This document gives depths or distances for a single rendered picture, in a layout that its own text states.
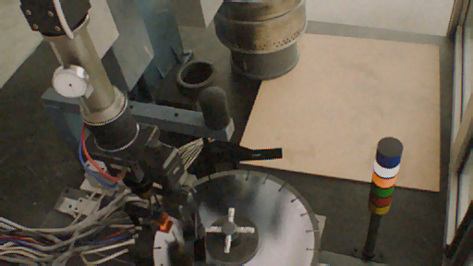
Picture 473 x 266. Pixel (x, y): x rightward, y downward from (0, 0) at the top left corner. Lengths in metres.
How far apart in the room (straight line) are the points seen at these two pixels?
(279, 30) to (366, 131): 0.39
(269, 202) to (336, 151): 0.39
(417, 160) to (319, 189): 0.28
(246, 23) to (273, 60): 0.19
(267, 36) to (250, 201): 0.55
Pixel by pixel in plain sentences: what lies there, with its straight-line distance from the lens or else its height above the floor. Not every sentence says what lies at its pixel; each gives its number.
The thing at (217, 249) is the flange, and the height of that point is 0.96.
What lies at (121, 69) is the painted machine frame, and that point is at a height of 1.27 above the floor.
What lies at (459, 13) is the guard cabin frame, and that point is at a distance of 1.72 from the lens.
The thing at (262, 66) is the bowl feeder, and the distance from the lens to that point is 1.49.
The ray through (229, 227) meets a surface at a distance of 0.92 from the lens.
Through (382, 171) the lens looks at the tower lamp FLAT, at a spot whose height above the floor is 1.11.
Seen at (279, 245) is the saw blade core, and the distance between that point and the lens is 0.95.
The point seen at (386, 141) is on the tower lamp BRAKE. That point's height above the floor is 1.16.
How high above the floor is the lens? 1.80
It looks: 48 degrees down
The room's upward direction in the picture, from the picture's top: 11 degrees counter-clockwise
